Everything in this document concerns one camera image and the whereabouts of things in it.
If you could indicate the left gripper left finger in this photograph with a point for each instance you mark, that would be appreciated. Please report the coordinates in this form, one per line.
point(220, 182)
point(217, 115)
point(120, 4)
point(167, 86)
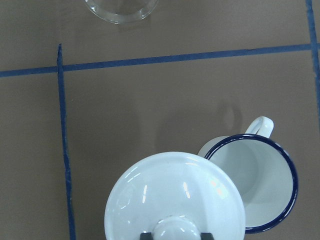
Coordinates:
point(146, 236)

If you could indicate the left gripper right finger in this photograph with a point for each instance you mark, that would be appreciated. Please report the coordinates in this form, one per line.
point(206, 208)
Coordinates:
point(206, 236)

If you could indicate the white enamel cup lid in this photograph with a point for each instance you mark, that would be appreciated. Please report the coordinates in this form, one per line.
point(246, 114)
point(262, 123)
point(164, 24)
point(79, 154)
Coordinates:
point(174, 196)

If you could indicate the white enamel cup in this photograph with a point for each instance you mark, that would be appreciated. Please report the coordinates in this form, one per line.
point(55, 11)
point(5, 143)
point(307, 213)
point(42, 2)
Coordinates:
point(262, 171)

